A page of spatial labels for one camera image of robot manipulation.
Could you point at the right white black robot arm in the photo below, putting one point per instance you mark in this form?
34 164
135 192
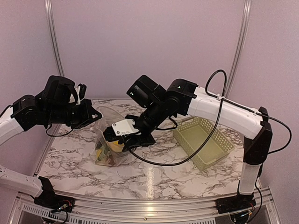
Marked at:
183 97

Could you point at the yellow lemon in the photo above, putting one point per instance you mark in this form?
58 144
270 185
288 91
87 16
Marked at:
100 155

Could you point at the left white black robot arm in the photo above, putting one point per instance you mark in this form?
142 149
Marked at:
30 111

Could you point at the aluminium frame post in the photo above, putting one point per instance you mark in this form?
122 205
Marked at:
53 37
242 38

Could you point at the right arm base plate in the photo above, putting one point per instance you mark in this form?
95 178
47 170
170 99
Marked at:
234 203

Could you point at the right aluminium frame post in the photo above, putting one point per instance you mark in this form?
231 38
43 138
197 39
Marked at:
242 38

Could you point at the left aluminium frame post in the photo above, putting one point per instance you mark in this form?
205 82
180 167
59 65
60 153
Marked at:
53 37

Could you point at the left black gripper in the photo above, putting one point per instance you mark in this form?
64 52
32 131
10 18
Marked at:
87 116

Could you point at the clear zip top bag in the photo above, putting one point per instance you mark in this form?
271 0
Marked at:
108 153

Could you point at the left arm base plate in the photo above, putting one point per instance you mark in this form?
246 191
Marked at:
56 203

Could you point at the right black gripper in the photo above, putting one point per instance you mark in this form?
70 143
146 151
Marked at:
137 141

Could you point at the front aluminium rail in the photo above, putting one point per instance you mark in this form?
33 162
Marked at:
101 210

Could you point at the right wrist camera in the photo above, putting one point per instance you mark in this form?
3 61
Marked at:
120 129

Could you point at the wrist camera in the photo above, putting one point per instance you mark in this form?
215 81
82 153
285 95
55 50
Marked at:
62 91
120 129

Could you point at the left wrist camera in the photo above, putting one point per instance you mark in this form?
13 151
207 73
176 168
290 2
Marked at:
62 91

